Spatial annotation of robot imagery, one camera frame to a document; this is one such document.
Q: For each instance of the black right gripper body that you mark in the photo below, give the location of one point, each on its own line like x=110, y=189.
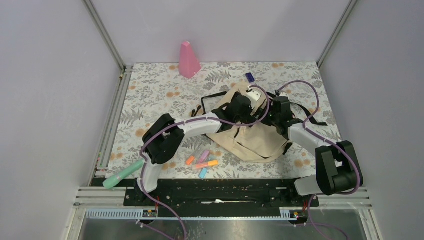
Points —
x=273, y=118

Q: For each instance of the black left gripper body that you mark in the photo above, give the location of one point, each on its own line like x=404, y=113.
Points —
x=246, y=118

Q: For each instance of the cream canvas backpack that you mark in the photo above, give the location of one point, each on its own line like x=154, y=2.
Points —
x=257, y=144

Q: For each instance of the orange yellow highlighter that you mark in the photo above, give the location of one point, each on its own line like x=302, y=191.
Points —
x=207, y=164

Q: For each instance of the light blue highlighter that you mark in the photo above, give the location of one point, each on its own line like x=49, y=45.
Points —
x=203, y=172

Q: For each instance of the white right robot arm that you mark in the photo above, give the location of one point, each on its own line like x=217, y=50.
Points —
x=337, y=170

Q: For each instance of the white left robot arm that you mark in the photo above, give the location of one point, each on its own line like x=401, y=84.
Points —
x=164, y=138

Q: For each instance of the purple eraser block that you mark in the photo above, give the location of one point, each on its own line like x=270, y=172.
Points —
x=250, y=77

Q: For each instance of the black folding tripod stand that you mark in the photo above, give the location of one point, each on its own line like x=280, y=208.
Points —
x=195, y=112

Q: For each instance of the pink highlighter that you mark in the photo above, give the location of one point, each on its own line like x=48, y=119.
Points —
x=203, y=157

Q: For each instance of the pink cone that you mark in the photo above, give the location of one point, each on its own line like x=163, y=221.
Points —
x=189, y=64

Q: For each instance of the floral patterned table mat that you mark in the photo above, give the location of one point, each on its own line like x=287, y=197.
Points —
x=158, y=88

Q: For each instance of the mint green tube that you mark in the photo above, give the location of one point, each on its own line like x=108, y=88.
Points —
x=114, y=180

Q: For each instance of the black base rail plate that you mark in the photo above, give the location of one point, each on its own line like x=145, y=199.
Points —
x=218, y=199

